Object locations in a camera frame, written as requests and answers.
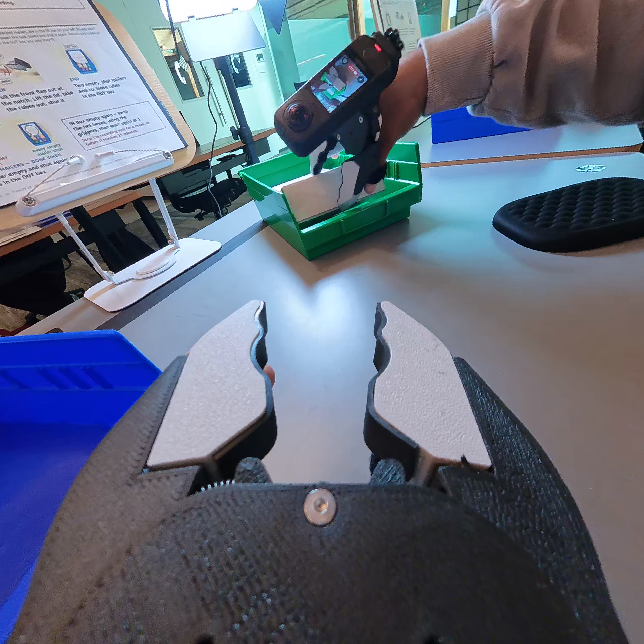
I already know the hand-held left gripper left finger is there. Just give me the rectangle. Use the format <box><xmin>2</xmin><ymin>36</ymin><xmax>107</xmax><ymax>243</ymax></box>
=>
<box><xmin>146</xmin><ymin>300</ymin><xmax>277</xmax><ymax>471</ymax></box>

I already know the white wall poster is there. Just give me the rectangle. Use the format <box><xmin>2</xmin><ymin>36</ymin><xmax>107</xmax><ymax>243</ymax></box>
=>
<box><xmin>377</xmin><ymin>0</ymin><xmax>422</xmax><ymax>51</ymax></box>

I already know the blue plastic bin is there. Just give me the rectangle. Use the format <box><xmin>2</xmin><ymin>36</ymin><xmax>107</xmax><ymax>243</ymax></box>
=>
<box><xmin>0</xmin><ymin>329</ymin><xmax>163</xmax><ymax>609</ymax></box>
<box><xmin>432</xmin><ymin>107</ymin><xmax>531</xmax><ymax>145</ymax></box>

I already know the printed instruction sheet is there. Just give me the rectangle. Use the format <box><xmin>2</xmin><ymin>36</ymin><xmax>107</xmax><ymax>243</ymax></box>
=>
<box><xmin>0</xmin><ymin>0</ymin><xmax>188</xmax><ymax>208</ymax></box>

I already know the white document stand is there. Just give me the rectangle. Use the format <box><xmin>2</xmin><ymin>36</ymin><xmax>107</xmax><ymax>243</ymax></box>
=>
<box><xmin>0</xmin><ymin>0</ymin><xmax>223</xmax><ymax>313</ymax></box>

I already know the black office chair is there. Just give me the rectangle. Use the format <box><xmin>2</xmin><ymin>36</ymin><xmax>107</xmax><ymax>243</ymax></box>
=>
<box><xmin>163</xmin><ymin>163</ymin><xmax>248</xmax><ymax>221</ymax></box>

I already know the person's right forearm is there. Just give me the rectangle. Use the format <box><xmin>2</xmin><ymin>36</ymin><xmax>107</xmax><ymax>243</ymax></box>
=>
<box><xmin>419</xmin><ymin>0</ymin><xmax>644</xmax><ymax>129</ymax></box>

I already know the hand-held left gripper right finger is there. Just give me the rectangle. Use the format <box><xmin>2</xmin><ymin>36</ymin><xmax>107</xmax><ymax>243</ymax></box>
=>
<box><xmin>363</xmin><ymin>301</ymin><xmax>494</xmax><ymax>479</ymax></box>

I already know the light panel on stand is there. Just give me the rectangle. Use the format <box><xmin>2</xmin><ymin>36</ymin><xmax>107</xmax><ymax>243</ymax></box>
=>
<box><xmin>166</xmin><ymin>0</ymin><xmax>267</xmax><ymax>152</ymax></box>

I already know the black mesh pad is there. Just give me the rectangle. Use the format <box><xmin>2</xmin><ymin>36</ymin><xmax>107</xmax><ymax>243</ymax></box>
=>
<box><xmin>492</xmin><ymin>177</ymin><xmax>644</xmax><ymax>253</ymax></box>

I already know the wooden desk with black legs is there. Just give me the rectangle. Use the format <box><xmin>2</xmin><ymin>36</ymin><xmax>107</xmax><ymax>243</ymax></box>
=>
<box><xmin>0</xmin><ymin>189</ymin><xmax>157</xmax><ymax>282</ymax></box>
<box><xmin>191</xmin><ymin>128</ymin><xmax>277</xmax><ymax>174</ymax></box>

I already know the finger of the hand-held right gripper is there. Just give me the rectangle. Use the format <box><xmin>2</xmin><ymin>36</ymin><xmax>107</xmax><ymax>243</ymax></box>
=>
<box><xmin>336</xmin><ymin>161</ymin><xmax>364</xmax><ymax>212</ymax></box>
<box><xmin>308</xmin><ymin>145</ymin><xmax>336</xmax><ymax>177</ymax></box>

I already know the person's right hand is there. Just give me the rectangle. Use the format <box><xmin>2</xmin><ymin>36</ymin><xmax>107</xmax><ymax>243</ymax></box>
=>
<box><xmin>375</xmin><ymin>48</ymin><xmax>429</xmax><ymax>164</ymax></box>

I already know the white cardboard box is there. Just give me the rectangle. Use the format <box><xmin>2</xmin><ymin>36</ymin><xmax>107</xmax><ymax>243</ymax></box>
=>
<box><xmin>272</xmin><ymin>171</ymin><xmax>388</xmax><ymax>224</ymax></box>

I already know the green plastic bin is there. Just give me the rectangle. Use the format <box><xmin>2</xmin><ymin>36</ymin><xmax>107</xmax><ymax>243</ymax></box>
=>
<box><xmin>238</xmin><ymin>141</ymin><xmax>423</xmax><ymax>261</ymax></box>

